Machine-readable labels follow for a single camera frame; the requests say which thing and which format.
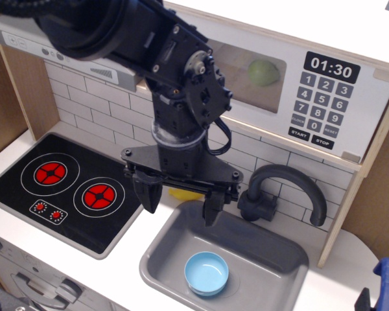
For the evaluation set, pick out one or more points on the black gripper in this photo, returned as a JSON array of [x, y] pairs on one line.
[[194, 169]]

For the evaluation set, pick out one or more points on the white toy microwave door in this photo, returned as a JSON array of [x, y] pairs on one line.
[[329, 104]]

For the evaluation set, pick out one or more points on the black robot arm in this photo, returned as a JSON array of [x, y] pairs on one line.
[[188, 90]]

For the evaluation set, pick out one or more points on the wooden microwave cabinet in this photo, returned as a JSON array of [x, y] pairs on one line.
[[356, 31]]

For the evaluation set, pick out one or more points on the yellow toy banana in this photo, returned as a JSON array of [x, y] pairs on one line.
[[185, 195]]

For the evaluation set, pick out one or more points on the dark grey toy faucet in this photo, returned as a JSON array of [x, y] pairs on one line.
[[256, 203]]

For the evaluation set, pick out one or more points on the light blue bowl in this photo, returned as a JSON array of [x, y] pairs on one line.
[[206, 273]]

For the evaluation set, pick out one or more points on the black toy stove top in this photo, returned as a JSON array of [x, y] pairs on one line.
[[71, 192]]

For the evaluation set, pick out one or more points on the grey toy sink basin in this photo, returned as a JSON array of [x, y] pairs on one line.
[[266, 270]]

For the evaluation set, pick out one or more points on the grey toy oven door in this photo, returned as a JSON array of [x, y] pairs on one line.
[[44, 287]]

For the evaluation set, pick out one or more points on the grey range hood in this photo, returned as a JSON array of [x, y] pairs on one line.
[[25, 36]]

